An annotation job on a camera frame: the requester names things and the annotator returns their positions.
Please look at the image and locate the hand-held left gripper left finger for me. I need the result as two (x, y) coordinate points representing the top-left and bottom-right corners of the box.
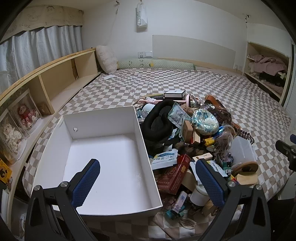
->
(24, 159), (101, 241)

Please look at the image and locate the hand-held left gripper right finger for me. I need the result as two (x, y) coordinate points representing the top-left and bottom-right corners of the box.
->
(195, 159), (273, 241)

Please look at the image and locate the white tape roll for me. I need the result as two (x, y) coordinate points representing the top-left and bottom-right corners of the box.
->
(190, 185), (210, 206)

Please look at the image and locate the white cardboard box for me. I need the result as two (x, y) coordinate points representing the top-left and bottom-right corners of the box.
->
(32, 105), (164, 218)

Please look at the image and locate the red cigarette box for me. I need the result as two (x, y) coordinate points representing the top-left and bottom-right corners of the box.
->
(157, 154), (191, 194)

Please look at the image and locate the colourful printed box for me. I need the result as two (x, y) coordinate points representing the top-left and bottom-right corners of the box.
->
(221, 162), (233, 180)

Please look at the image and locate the white slotted box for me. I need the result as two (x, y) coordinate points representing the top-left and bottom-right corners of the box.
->
(192, 153), (213, 162)

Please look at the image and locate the round wooden coaster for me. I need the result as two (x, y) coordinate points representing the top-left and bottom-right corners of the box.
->
(232, 161), (259, 178)

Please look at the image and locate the brown fur piece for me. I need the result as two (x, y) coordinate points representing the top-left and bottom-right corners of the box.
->
(173, 142), (204, 161)

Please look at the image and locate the translucent plastic box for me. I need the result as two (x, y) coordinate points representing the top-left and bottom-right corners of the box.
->
(229, 136), (258, 166)

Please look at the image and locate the white blue packet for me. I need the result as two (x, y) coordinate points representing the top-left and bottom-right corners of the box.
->
(151, 149), (179, 171)

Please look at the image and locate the brown wooden box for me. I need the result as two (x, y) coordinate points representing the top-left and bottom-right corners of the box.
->
(182, 120), (194, 142)

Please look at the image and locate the iridescent floral pouch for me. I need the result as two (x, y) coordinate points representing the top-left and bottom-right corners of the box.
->
(192, 109), (220, 135)

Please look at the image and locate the wooden wardrobe shelf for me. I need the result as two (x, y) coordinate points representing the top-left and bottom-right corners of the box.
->
(244, 41), (292, 105)

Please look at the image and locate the dark clothes pile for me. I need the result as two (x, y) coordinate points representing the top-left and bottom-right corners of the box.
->
(259, 72), (286, 88)

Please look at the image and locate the wet wipe packet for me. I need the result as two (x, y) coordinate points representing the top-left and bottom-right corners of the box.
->
(168, 102), (186, 127)

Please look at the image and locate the brown leather bag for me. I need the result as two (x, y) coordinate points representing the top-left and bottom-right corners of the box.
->
(204, 94), (233, 124)

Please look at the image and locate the yellow printed card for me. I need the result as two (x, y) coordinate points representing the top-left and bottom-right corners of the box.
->
(0, 159), (13, 184)

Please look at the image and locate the pink hand mirror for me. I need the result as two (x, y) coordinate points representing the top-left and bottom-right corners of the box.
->
(172, 95), (193, 110)

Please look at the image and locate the pink clothes pile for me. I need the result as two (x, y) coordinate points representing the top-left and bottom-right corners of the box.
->
(248, 54), (288, 76)

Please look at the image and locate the display case with white doll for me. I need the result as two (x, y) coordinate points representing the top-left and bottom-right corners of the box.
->
(0, 109), (30, 164)

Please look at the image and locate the display case with red doll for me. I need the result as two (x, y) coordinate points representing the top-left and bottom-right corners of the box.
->
(9, 89), (43, 138)

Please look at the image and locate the white cylinder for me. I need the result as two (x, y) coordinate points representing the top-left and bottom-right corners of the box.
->
(142, 103), (155, 114)

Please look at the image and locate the black rectangular box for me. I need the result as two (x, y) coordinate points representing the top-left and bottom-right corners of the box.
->
(164, 90), (186, 99)

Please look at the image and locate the checkered blanket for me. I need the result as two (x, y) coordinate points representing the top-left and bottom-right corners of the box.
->
(22, 67), (293, 241)

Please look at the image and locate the pink hair accessory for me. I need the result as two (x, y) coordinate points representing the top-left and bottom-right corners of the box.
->
(138, 97), (163, 104)

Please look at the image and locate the wooden bedside shelf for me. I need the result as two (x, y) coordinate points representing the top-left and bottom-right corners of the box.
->
(0, 47), (101, 232)

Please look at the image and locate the white fluffy pillow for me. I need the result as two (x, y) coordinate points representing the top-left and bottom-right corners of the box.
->
(96, 45), (118, 75)

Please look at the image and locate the long green pillow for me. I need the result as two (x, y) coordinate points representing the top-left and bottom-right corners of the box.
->
(117, 59), (196, 70)

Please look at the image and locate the white headboard panel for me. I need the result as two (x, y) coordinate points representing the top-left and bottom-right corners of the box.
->
(152, 35), (236, 63)

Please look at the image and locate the grey curtain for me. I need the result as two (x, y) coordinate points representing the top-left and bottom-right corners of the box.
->
(0, 24), (83, 77)

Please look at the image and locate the beige curtain valance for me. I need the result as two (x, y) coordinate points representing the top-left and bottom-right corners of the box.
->
(0, 5), (85, 44)

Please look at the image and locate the hanging white bag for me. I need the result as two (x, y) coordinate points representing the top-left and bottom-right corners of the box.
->
(135, 2), (149, 30)

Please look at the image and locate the black coiled cord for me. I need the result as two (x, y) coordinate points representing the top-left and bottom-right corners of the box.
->
(238, 129), (253, 142)

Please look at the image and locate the crystal bead string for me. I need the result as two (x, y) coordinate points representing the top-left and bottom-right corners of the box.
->
(136, 109), (149, 121)

